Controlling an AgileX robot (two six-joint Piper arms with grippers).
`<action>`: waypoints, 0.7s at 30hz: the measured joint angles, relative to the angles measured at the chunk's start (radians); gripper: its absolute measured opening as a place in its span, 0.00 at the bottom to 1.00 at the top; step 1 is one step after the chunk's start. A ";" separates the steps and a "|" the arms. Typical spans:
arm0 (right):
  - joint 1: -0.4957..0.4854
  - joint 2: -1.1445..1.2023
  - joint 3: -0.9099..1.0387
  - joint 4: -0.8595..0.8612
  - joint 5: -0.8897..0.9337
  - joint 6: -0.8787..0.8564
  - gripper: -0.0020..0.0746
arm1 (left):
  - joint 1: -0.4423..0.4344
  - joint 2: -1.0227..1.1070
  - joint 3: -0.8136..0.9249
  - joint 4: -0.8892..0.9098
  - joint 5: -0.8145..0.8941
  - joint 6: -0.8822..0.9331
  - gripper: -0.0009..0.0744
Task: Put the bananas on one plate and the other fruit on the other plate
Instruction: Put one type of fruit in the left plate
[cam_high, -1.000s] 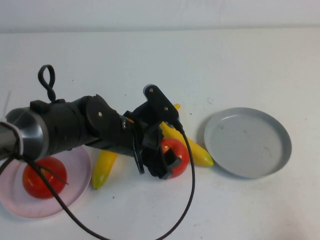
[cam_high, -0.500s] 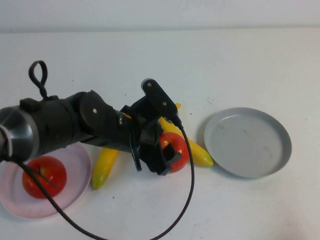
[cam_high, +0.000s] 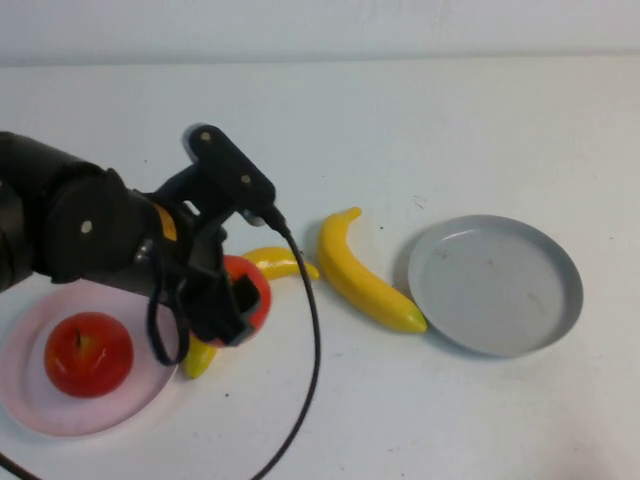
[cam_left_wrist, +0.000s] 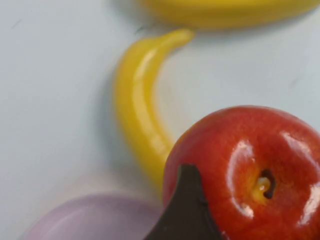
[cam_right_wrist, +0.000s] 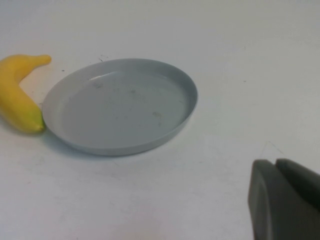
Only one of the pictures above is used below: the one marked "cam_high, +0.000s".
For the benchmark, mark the pink round plate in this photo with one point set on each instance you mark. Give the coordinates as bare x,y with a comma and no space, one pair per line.
100,415

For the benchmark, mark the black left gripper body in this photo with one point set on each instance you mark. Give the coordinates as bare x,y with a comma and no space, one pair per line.
165,270

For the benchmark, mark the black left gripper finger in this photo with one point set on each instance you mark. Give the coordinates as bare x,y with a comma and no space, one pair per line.
215,300
247,295

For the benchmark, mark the short yellow banana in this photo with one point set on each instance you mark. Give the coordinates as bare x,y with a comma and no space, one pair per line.
350,272

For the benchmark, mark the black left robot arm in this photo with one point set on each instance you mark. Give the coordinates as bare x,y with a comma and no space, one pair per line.
55,220

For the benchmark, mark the long curved yellow banana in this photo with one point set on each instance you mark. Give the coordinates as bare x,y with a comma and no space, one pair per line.
277,262

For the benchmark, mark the red apple with dark stem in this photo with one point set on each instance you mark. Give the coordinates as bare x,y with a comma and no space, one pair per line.
264,300
87,357

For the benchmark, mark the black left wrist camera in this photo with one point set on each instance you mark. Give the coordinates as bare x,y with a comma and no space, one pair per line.
227,167

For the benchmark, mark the grey round plate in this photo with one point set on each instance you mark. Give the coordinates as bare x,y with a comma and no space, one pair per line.
495,290

